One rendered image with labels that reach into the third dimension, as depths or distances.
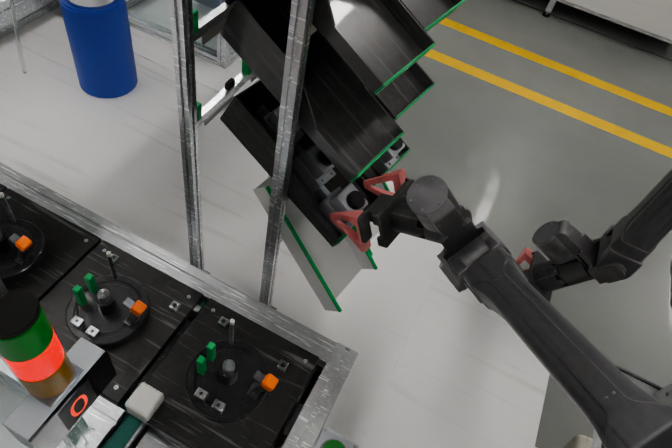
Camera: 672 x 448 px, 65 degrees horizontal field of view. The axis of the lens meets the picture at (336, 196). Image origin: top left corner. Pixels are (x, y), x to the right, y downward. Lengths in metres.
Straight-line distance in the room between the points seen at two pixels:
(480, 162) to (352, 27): 2.33
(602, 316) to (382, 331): 1.61
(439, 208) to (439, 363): 0.58
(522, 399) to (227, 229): 0.75
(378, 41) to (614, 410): 0.48
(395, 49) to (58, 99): 1.14
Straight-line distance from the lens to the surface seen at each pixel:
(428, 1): 0.84
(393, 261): 1.30
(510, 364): 1.27
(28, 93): 1.70
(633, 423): 0.49
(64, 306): 1.10
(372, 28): 0.71
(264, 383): 0.89
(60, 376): 0.68
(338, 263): 1.06
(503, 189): 2.89
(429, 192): 0.70
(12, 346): 0.59
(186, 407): 0.99
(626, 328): 2.70
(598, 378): 0.52
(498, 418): 1.21
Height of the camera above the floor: 1.90
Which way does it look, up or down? 49 degrees down
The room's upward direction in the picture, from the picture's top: 14 degrees clockwise
